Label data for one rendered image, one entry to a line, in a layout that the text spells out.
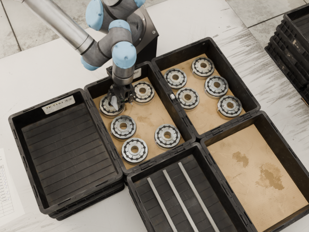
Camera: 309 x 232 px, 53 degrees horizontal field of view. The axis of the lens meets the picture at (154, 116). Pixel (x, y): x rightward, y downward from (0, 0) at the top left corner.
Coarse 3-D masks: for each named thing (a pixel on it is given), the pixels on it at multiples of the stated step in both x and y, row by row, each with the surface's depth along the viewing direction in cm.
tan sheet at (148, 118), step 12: (132, 84) 136; (156, 96) 134; (132, 108) 131; (144, 108) 131; (156, 108) 132; (108, 120) 128; (144, 120) 129; (156, 120) 129; (168, 120) 129; (144, 132) 127; (120, 144) 124; (120, 156) 122
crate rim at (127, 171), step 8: (144, 64) 129; (152, 64) 129; (104, 80) 125; (160, 80) 126; (88, 96) 121; (168, 96) 123; (176, 104) 121; (96, 112) 118; (184, 120) 119; (104, 128) 117; (192, 136) 116; (112, 144) 113; (184, 144) 115; (168, 152) 113; (120, 160) 111; (152, 160) 111; (136, 168) 110
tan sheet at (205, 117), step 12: (192, 60) 143; (216, 72) 141; (192, 84) 137; (204, 96) 135; (204, 108) 133; (192, 120) 130; (204, 120) 130; (216, 120) 130; (228, 120) 131; (204, 132) 128
